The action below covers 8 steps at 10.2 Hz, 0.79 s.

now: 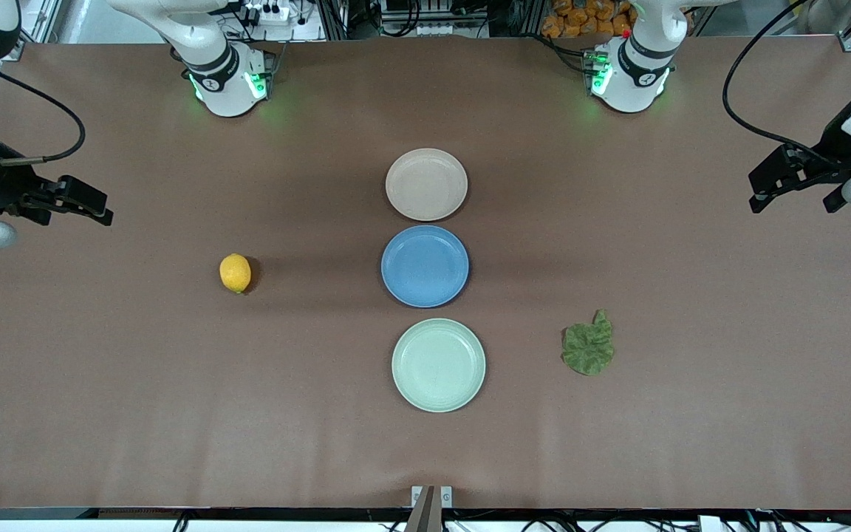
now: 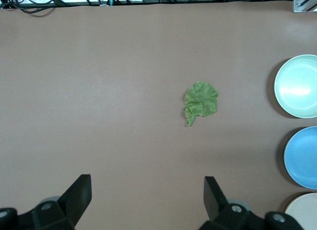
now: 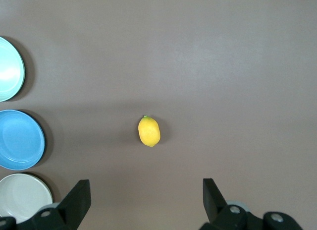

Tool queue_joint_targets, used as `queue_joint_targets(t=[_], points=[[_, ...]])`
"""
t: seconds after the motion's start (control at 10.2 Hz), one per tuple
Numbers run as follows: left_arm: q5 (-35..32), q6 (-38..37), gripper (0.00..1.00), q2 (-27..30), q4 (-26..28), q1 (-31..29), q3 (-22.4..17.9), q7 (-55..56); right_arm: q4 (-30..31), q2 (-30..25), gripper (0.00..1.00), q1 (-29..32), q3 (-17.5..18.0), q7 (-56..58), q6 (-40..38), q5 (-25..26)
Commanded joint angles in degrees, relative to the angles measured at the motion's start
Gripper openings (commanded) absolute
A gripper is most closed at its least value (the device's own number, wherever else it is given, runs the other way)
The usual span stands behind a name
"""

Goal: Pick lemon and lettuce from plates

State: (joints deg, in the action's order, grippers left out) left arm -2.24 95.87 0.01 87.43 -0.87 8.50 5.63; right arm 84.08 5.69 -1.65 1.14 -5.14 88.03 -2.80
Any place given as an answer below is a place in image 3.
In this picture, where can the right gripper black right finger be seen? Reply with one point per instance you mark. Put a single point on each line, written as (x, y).
(215, 210)

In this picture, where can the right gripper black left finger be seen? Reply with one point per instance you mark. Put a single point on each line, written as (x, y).
(74, 205)

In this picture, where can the yellow lemon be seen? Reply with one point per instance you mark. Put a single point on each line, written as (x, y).
(149, 132)

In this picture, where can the beige plate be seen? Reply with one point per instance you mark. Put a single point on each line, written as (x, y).
(22, 195)

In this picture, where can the blue plate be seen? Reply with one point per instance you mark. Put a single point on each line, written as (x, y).
(21, 140)

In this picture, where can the light green plate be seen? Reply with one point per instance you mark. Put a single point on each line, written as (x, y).
(11, 69)

